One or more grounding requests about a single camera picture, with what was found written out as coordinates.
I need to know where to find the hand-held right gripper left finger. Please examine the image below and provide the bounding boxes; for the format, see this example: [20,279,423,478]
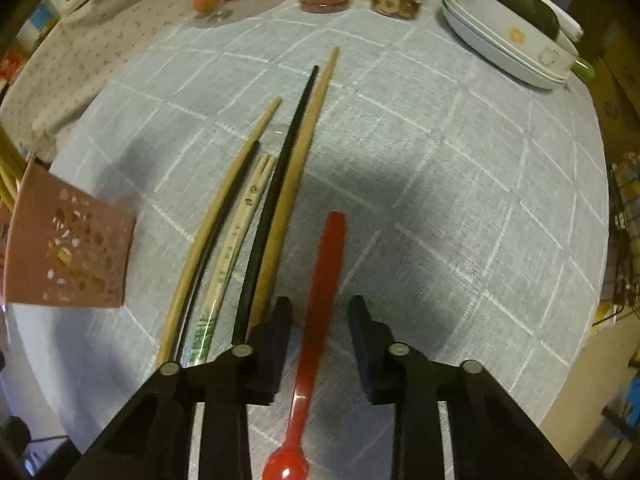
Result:
[65,296,294,480]

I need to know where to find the paper-wrapped disposable chopsticks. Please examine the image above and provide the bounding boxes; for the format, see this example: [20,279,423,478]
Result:
[187,154,277,367]

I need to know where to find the dark green squash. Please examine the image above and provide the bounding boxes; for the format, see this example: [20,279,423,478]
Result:
[475,0,561,41]

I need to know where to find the stacked white bowls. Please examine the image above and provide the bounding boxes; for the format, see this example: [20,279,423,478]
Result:
[460,0,594,79]

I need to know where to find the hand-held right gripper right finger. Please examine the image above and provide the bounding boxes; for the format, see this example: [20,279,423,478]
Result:
[348,295,576,480]

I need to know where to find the pink perforated utensil holder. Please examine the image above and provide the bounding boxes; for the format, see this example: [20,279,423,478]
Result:
[0,152,137,309]

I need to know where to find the cardboard box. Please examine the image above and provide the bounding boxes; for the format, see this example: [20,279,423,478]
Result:
[590,20,640,171]

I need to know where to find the floral tablecloth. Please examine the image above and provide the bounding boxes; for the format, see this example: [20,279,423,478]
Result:
[0,0,221,166]

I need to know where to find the black wire rack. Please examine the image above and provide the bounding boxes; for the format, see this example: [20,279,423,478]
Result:
[606,160,640,321]

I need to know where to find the red plastic spoon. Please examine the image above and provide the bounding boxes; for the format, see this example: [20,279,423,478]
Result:
[261,211,347,480]

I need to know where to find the white plate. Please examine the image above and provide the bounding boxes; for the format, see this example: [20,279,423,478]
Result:
[440,2,568,92]
[442,0,571,83]

